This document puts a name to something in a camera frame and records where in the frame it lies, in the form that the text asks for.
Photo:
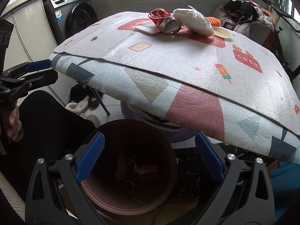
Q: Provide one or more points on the white slipper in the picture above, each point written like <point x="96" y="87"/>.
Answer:
<point x="78" y="105"/>

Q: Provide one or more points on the black shoe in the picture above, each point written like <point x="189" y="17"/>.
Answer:
<point x="78" y="91"/>

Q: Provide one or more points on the black table leg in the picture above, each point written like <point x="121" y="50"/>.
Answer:
<point x="100" y="99"/>

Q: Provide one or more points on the blue plastic object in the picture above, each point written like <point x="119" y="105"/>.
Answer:
<point x="286" y="182"/>

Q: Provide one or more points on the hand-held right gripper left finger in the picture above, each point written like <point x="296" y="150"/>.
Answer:
<point x="90" y="159"/>

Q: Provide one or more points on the grey washing machine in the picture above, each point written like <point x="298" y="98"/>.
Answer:
<point x="70" y="14"/>

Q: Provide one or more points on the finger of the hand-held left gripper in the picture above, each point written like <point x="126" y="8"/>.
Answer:
<point x="42" y="78"/>
<point x="38" y="64"/>

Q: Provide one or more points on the black exercise bike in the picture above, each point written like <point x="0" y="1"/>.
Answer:
<point x="281" y="23"/>

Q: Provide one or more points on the person's left hand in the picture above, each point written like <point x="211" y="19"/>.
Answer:
<point x="14" y="126"/>

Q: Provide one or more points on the white cartoon printed mat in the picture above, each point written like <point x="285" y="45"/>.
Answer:
<point x="178" y="58"/>

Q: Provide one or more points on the beige chair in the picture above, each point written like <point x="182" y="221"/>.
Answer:
<point x="257" y="37"/>

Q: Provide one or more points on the orange foam fruit net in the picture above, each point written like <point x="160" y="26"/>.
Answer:
<point x="214" y="21"/>

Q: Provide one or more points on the round clear plastic lid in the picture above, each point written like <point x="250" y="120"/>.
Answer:
<point x="221" y="32"/>

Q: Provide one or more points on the black cloth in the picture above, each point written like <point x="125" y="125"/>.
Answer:
<point x="241" y="8"/>

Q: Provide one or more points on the clear plastic container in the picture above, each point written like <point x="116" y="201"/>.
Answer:
<point x="146" y="28"/>

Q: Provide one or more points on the pink slipper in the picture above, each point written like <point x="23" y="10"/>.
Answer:
<point x="92" y="119"/>

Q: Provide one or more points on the white plastic bag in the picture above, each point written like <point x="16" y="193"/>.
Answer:
<point x="194" y="21"/>

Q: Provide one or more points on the white fleece blanket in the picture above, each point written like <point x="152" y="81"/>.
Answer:
<point x="262" y="21"/>

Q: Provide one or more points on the dark brown trash bin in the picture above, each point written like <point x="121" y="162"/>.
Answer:
<point x="140" y="200"/>

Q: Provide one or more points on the person's black trousered leg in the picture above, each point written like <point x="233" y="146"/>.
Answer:
<point x="46" y="126"/>

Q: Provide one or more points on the crushed red can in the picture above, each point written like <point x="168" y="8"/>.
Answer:
<point x="167" y="23"/>

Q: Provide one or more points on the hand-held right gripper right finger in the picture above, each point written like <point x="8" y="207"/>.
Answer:
<point x="209" y="155"/>

